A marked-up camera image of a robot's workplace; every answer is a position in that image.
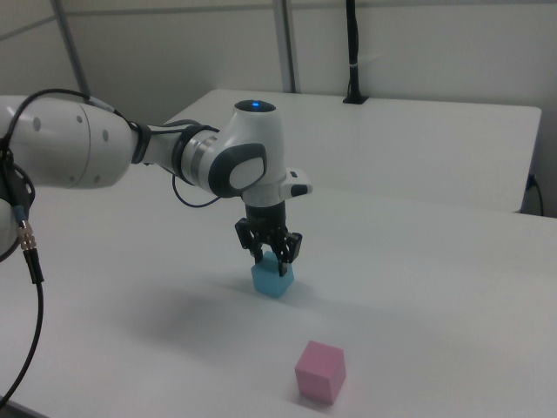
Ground slanted grey metal post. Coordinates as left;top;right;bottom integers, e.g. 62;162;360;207
49;0;91;98

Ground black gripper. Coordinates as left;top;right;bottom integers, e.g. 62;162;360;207
234;200;304;278

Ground black wall power cable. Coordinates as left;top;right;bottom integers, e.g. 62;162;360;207
526;173;546;217

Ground pink foam cube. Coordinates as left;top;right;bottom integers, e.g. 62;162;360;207
294;340;347;403

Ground blue foam cube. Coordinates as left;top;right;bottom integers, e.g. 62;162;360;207
251;251;296;301

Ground upright grey metal post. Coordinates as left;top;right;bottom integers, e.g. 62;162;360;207
272;0;302;94

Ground black camera pole with base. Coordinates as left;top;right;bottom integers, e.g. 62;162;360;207
342;0;371;105

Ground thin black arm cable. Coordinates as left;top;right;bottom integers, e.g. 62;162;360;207
171;172;224;209

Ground white side table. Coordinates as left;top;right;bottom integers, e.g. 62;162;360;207
164;89;543;215

